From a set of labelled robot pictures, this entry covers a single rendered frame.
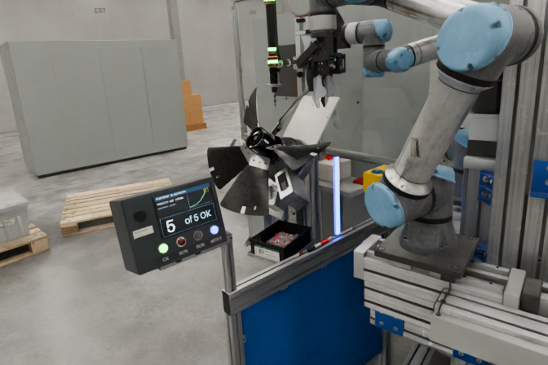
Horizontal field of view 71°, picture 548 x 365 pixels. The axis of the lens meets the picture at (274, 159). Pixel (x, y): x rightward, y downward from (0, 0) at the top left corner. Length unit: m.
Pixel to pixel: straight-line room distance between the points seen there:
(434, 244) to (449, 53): 0.52
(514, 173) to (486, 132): 0.15
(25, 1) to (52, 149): 7.46
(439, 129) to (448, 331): 0.48
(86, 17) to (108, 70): 7.05
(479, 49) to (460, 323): 0.62
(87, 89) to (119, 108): 0.58
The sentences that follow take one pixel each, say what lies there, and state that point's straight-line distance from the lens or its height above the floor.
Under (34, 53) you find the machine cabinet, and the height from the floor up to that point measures 1.87.
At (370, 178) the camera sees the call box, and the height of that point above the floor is 1.05.
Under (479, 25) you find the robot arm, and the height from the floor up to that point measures 1.60.
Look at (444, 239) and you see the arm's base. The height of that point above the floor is 1.08.
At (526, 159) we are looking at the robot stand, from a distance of 1.19.
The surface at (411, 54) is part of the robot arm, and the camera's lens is 1.31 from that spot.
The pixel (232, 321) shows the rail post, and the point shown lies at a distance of 1.34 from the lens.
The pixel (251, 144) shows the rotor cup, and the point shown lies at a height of 1.19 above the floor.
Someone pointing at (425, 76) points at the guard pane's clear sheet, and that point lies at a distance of 2.07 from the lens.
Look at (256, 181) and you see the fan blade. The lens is 1.73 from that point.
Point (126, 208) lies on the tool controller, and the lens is 1.00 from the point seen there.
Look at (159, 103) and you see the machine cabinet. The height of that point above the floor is 0.94.
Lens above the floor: 1.56
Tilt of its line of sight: 14 degrees down
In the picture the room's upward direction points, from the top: 3 degrees counter-clockwise
